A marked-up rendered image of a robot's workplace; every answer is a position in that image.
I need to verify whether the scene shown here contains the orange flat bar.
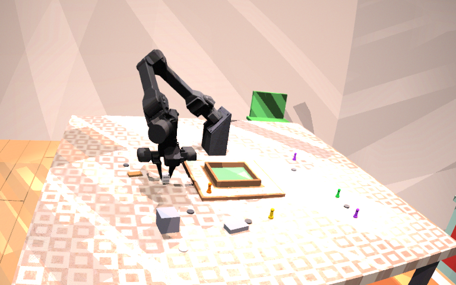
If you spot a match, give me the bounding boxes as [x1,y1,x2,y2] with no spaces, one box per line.
[127,171,143,177]

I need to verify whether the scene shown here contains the white rectangular block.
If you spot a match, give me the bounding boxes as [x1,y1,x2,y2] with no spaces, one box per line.
[223,219,249,235]

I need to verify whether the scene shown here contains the yellow game pawn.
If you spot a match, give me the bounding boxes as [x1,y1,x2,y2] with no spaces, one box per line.
[268,208,275,219]

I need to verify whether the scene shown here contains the tan flat square frame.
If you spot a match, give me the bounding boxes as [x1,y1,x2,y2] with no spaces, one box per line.
[183,160,286,201]

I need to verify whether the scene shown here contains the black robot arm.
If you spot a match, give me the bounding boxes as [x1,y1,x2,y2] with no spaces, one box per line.
[136,49,223,166]

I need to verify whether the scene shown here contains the white die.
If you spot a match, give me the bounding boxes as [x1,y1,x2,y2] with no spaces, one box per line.
[161,172,170,183]

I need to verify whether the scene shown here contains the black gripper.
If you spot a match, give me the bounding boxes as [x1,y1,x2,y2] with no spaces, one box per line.
[137,134,197,178]

